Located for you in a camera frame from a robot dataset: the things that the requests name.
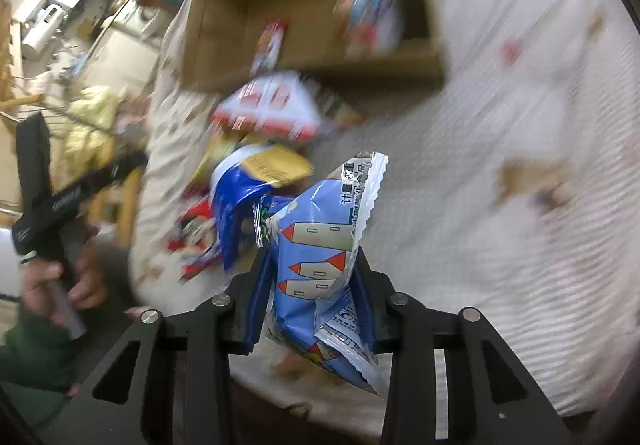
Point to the white and red snack packet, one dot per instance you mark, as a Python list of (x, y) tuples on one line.
[(265, 100)]

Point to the large red snack packet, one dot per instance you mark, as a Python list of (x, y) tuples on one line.
[(195, 235)]

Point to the person's left forearm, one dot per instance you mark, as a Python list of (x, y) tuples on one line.
[(30, 355)]

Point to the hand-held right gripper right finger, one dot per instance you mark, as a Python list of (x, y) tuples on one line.
[(367, 320)]

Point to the white appliance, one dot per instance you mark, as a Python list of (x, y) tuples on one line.
[(42, 32)]

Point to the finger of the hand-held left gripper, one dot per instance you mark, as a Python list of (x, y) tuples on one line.
[(125, 165)]

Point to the dark blue snack packet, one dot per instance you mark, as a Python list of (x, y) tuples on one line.
[(232, 205)]

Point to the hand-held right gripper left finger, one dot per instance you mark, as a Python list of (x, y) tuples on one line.
[(260, 305)]

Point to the golden snack packet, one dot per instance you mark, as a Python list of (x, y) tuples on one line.
[(277, 165)]

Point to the yellow plastic bag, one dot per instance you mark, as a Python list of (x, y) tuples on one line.
[(90, 120)]

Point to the small pink red snack packet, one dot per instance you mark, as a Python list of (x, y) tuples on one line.
[(267, 45)]

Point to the light blue snack packet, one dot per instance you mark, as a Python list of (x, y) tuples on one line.
[(310, 235)]

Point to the person's left hand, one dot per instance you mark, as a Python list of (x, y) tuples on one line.
[(37, 282)]

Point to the yellow snack packet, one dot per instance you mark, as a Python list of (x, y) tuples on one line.
[(215, 157)]

